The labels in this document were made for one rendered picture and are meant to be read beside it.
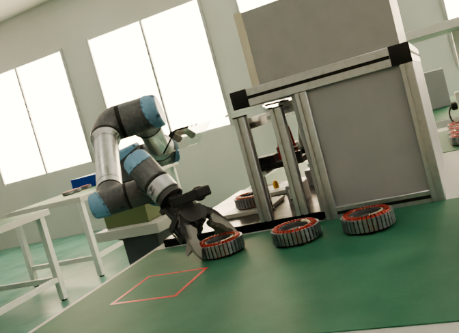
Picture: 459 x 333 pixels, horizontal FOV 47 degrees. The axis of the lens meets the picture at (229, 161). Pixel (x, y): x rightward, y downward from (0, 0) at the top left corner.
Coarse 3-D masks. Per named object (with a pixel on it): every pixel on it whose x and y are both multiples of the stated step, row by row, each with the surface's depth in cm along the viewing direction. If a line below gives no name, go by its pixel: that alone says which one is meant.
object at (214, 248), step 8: (224, 232) 130; (232, 232) 127; (240, 232) 127; (208, 240) 127; (216, 240) 128; (224, 240) 122; (232, 240) 121; (240, 240) 123; (208, 248) 120; (216, 248) 120; (224, 248) 120; (232, 248) 121; (240, 248) 122; (208, 256) 121; (216, 256) 120; (224, 256) 120
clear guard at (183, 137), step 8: (264, 104) 135; (272, 104) 141; (240, 112) 137; (208, 120) 141; (216, 120) 162; (184, 128) 145; (192, 128) 156; (200, 128) 163; (176, 136) 148; (184, 136) 154; (192, 136) 160; (200, 136) 167; (168, 144) 147; (176, 144) 152; (184, 144) 158; (192, 144) 164; (168, 152) 150
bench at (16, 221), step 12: (24, 216) 402; (36, 216) 409; (0, 228) 376; (12, 228) 386; (48, 240) 420; (48, 252) 420; (60, 276) 423; (0, 288) 446; (12, 288) 441; (36, 288) 401; (60, 288) 422; (24, 300) 386; (0, 312) 365
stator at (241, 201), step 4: (248, 192) 163; (252, 192) 163; (240, 196) 162; (244, 196) 162; (248, 196) 155; (252, 196) 155; (236, 200) 157; (240, 200) 155; (244, 200) 155; (248, 200) 154; (252, 200) 154; (236, 204) 157; (240, 204) 156; (244, 204) 155; (248, 204) 154; (252, 204) 154; (236, 208) 158; (240, 208) 156; (244, 208) 155; (248, 208) 155
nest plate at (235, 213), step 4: (280, 196) 163; (272, 200) 160; (276, 200) 158; (280, 200) 159; (276, 204) 155; (252, 208) 155; (256, 208) 153; (228, 212) 159; (232, 212) 157; (236, 212) 155; (240, 212) 154; (244, 212) 153; (248, 212) 153; (252, 212) 152; (256, 212) 152; (224, 216) 156; (228, 216) 155; (232, 216) 155; (236, 216) 154
